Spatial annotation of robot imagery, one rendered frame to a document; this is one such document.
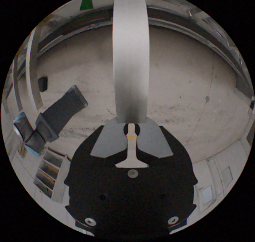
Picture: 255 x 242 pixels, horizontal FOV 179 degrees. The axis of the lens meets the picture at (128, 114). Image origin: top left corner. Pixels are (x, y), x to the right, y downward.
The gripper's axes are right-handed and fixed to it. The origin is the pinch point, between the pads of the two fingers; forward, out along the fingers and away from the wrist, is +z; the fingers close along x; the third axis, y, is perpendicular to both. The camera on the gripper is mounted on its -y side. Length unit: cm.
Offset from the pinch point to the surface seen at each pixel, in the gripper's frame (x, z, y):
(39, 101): -23.5, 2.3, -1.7
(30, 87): -24.0, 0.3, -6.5
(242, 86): 237, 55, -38
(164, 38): 35, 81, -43
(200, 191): 207, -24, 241
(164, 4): 10.6, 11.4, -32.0
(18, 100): -48.6, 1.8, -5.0
